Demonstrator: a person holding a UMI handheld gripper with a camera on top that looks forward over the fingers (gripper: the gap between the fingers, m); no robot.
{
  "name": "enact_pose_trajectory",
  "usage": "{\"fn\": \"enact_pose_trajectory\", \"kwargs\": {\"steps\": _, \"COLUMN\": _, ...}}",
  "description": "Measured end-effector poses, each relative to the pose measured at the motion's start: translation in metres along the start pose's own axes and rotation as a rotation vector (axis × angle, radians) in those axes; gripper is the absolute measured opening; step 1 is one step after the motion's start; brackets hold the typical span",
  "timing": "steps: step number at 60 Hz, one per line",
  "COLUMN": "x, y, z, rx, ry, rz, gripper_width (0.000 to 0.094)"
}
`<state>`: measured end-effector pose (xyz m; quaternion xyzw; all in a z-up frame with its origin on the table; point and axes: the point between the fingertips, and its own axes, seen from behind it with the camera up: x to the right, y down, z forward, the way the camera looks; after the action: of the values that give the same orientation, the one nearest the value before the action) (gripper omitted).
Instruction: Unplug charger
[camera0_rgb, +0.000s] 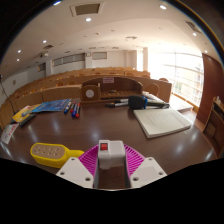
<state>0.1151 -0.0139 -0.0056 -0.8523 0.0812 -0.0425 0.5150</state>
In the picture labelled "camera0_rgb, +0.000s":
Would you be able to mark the white leaflet with red print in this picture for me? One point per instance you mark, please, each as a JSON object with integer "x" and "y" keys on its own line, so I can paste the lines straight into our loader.
{"x": 8, "y": 132}

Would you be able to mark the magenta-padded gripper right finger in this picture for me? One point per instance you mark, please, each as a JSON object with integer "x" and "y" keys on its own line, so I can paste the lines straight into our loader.
{"x": 146, "y": 171}

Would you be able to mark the small ceiling vent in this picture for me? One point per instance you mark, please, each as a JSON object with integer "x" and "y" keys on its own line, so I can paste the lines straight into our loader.
{"x": 192, "y": 26}

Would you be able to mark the white notebook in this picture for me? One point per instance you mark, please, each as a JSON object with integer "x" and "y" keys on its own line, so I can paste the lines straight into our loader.
{"x": 161, "y": 121}

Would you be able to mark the wooden desk organizer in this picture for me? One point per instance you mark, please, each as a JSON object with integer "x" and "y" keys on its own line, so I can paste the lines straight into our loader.
{"x": 113, "y": 86}

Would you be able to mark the wooden shelf unit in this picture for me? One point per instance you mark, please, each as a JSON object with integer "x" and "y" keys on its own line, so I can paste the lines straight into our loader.
{"x": 215, "y": 125}

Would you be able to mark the blue marker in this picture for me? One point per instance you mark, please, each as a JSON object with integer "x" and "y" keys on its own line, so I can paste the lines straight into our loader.
{"x": 74, "y": 110}
{"x": 67, "y": 107}

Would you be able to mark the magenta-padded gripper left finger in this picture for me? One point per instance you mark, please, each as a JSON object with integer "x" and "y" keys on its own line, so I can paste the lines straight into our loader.
{"x": 75, "y": 171}

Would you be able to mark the large square ceiling vent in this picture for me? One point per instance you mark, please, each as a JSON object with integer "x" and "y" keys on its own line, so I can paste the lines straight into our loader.
{"x": 87, "y": 9}

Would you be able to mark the recessed ceiling lights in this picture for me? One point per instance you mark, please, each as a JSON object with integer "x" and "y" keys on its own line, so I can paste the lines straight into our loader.
{"x": 88, "y": 19}

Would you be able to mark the ceiling projector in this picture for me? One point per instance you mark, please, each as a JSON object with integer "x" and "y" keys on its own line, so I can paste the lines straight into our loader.
{"x": 45, "y": 53}

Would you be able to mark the yellow power strip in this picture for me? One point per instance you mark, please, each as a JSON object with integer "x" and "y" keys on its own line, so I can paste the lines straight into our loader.
{"x": 50, "y": 154}

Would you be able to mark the black remote control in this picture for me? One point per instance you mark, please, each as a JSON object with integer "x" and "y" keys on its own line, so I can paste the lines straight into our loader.
{"x": 27, "y": 120}

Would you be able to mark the black handheld microphone blue band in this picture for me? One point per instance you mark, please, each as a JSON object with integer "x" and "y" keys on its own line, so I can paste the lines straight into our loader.
{"x": 136, "y": 102}

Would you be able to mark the rows of wooden auditorium seats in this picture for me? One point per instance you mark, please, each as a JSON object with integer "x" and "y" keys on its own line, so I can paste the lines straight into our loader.
{"x": 50, "y": 90}

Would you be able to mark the blue booklet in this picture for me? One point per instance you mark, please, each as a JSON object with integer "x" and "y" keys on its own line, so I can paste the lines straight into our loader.
{"x": 51, "y": 106}

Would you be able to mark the white charger with red button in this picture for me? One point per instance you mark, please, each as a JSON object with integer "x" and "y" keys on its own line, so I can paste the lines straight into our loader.
{"x": 111, "y": 156}

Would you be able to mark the large bright window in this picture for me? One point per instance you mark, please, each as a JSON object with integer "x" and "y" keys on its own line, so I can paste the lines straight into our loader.
{"x": 183, "y": 76}

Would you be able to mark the black pen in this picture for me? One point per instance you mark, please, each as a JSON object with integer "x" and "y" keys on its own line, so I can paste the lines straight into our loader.
{"x": 110, "y": 105}
{"x": 121, "y": 102}

